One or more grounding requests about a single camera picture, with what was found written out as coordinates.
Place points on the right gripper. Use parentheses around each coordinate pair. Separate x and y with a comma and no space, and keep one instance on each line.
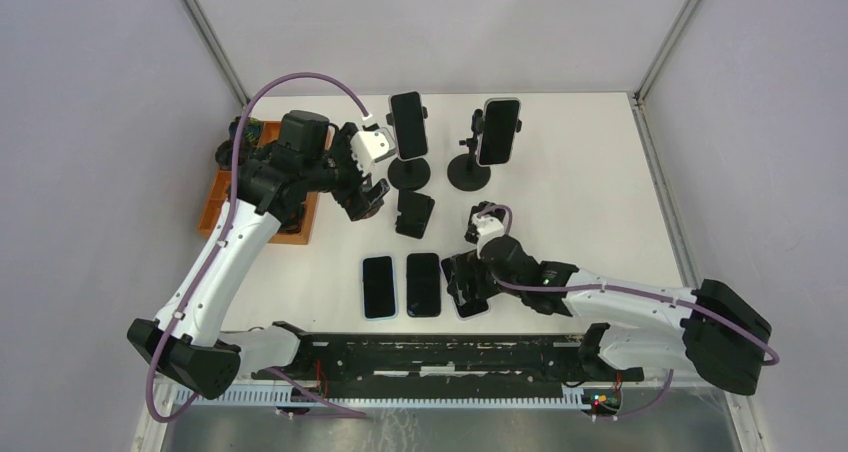
(487,291)

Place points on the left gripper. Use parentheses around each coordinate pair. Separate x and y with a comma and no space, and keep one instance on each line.
(350,198)

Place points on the lavender case phone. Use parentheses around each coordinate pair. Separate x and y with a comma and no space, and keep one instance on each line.
(462,312)

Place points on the black folding phone stand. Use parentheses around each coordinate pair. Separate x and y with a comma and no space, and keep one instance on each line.
(414,213)

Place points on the black pole stand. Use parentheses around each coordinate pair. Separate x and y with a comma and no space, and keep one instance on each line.
(412,174)
(463,171)

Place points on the black case phone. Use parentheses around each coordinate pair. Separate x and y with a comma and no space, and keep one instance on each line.
(423,285)

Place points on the blue case phone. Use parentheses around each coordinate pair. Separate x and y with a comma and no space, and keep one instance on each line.
(378,287)

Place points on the white case phone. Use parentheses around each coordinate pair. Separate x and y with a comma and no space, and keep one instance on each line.
(500,123)
(408,122)

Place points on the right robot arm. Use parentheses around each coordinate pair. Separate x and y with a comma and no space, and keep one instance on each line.
(709,330)

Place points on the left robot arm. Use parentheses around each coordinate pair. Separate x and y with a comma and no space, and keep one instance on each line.
(185,341)

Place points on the orange compartment tray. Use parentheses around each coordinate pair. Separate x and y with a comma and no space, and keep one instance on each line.
(255,186)

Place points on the dark patterned scrunchie top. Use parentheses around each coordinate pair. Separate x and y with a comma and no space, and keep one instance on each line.
(251,132)

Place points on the dark patterned scrunchie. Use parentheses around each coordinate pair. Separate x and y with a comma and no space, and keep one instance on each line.
(251,132)
(223,155)

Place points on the dark patterned scrunchie left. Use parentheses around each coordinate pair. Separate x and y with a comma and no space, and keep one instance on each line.
(223,155)

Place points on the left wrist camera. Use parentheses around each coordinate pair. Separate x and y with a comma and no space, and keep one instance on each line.
(369,147)

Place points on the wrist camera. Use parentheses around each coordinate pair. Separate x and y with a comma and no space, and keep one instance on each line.
(486,221)
(369,147)

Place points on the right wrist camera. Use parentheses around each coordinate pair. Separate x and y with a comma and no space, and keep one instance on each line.
(486,221)

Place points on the black mounting base plate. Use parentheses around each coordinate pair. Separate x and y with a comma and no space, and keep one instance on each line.
(415,366)

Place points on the white cable duct strip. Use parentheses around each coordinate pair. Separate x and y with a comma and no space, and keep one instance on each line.
(282,395)

